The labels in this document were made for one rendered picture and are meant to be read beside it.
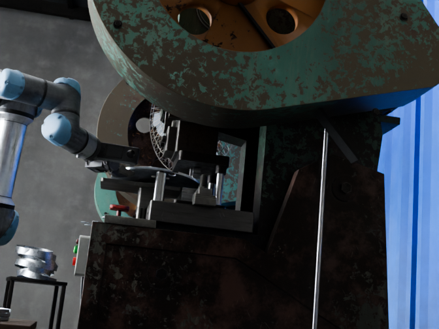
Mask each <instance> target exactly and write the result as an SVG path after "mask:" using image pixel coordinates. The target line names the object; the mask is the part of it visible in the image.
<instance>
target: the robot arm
mask: <svg viewBox="0 0 439 329"><path fill-rule="evenodd" d="M80 101H81V92H80V84H79V83H78V82H77V81H76V80H74V79H72V78H58V79H57V80H55V81H54V82H50V81H48V80H43V79H41V78H37V77H34V76H31V75H28V74H25V73H22V72H20V71H18V70H12V69H4V70H1V69H0V245H6V244H7V243H9V241H11V239H12V238H13V236H14V234H15V232H16V230H17V228H18V223H19V214H18V212H17V211H16V210H14V207H15V204H14V203H13V201H12V193H13V189H14V184H15V181H16V175H17V171H18V166H19V162H20V157H21V153H22V148H23V144H24V138H25V133H26V130H27V126H28V125H29V124H30V123H32V122H33V120H34V118H37V117H39V116H40V114H41V112H42V109H46V110H50V111H52V113H51V114H50V115H49V116H48V117H47V118H46V119H45V120H44V124H43V125H42V135H43V136H44V137H45V139H47V140H48V141H50V142H51V143H53V144H54V145H56V146H59V147H61V148H63V149H64V150H66V151H68V152H70V153H72V154H73V155H75V156H76V158H78V159H79V158H81V159H83V160H85V162H86V165H85V167H86V168H88V169H90V170H92V171H94V172H95V173H102V172H107V171H110V172H109V173H110V174H111V175H112V176H113V177H115V178H125V177H131V176H134V175H135V171H131V170H130V169H126V167H125V166H124V165H120V163H121V164H125V165H126V166H128V167H132V166H135V165H137V164H138V158H139V155H140V149H139V148H135V147H130V146H122V145H118V144H109V143H104V142H100V140H99V139H98V138H97V137H96V136H95V135H94V134H91V133H90V132H89V131H87V130H85V129H83V128H82V127H81V126H80Z"/></svg>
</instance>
